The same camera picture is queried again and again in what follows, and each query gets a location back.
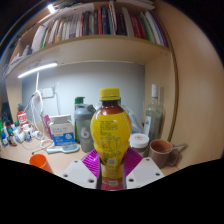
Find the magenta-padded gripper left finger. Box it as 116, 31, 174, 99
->
62, 148, 102, 190

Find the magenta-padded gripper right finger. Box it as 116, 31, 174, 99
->
123, 147, 165, 190

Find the yellow-labelled tea bottle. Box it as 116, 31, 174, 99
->
89, 87, 133, 191

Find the brown ceramic mug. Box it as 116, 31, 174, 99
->
147, 139, 181, 169

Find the light blue hairbrush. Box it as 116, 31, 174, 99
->
46, 143, 80, 155

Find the white-lidded brown spread jar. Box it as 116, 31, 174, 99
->
128, 132, 150, 157

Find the orange plastic cup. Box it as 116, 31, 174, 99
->
28, 153, 54, 174

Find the grey shaker bottle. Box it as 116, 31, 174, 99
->
73, 103, 97, 154

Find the white and blue tissue box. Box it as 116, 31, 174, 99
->
48, 114, 76, 147

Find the tall clear glass bottle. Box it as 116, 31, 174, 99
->
143, 83, 165, 143

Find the pink packet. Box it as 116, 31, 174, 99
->
43, 114, 53, 139

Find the red and white canister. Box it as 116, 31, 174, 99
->
17, 103, 28, 126

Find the white under-shelf light bar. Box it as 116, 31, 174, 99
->
17, 62, 58, 79

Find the wooden shelf unit with books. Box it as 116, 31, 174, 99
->
6, 0, 174, 141

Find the white cable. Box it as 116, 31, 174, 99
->
29, 89, 54, 151

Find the white wall socket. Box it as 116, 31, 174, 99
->
41, 87, 55, 99

